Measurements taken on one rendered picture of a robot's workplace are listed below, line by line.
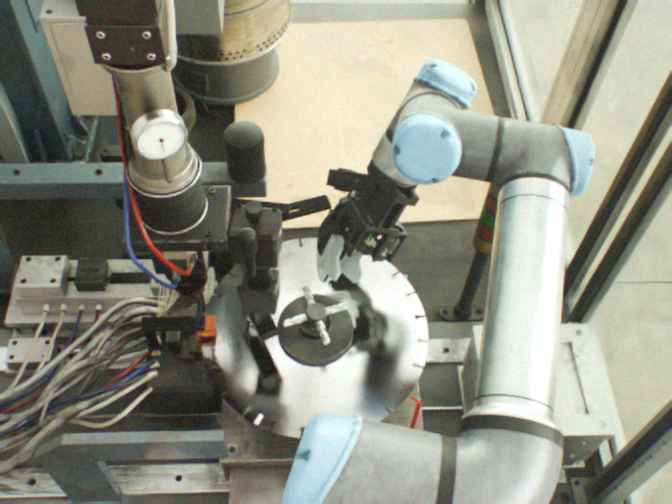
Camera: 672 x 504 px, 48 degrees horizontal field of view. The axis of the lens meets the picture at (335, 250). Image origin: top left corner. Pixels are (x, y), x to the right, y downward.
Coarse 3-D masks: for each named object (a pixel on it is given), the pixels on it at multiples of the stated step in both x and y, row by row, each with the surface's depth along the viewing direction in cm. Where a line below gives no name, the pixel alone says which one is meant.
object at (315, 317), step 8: (304, 288) 108; (312, 304) 106; (320, 304) 106; (344, 304) 107; (312, 312) 106; (320, 312) 106; (328, 312) 106; (288, 320) 105; (296, 320) 105; (304, 320) 106; (312, 320) 105; (320, 320) 105; (312, 328) 107; (320, 328) 105; (328, 336) 104
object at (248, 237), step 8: (240, 232) 79; (248, 232) 79; (240, 240) 79; (248, 240) 79; (256, 240) 80; (240, 248) 80; (248, 248) 80; (256, 248) 81; (248, 256) 81; (248, 264) 83; (248, 272) 84; (256, 272) 86
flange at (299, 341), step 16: (288, 304) 111; (304, 304) 111; (336, 304) 112; (336, 320) 110; (288, 336) 108; (304, 336) 108; (320, 336) 107; (336, 336) 108; (288, 352) 107; (304, 352) 107; (320, 352) 107; (336, 352) 107
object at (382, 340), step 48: (288, 288) 114; (336, 288) 114; (384, 288) 115; (240, 336) 109; (384, 336) 110; (240, 384) 105; (288, 384) 105; (336, 384) 105; (384, 384) 106; (288, 432) 101
